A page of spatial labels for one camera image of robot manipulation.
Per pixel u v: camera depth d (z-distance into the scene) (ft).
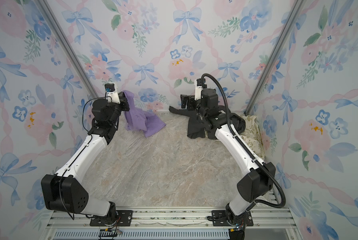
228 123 1.67
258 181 1.39
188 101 2.17
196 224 2.40
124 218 2.43
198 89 2.12
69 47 2.72
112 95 2.05
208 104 1.81
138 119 2.83
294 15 2.32
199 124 3.63
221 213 2.46
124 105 2.20
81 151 1.62
